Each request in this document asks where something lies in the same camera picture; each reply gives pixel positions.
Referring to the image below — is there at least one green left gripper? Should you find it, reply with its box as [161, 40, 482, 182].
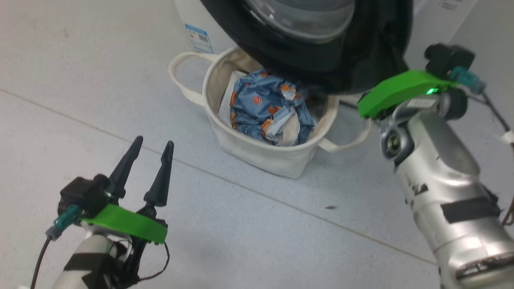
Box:
[82, 136, 175, 244]

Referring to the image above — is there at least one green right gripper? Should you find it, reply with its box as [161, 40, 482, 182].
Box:
[357, 70, 458, 120]

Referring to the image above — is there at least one black round washing machine door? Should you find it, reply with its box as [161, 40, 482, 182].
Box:
[200, 0, 414, 95]

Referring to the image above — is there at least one light grey beige garment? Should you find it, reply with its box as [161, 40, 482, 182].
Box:
[265, 109, 302, 146]

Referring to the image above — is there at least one blue patterned garment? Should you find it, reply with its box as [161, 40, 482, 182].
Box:
[230, 69, 316, 146]

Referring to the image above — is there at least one white washing machine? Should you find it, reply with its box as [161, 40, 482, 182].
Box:
[175, 0, 478, 69]

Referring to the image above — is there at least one white basket liner sheet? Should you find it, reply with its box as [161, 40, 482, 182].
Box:
[218, 71, 245, 125]

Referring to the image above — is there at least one cream canvas laundry basket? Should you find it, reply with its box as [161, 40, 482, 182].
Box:
[169, 46, 372, 179]

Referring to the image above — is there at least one blue energy label sticker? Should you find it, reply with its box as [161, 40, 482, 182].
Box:
[184, 23, 214, 54]

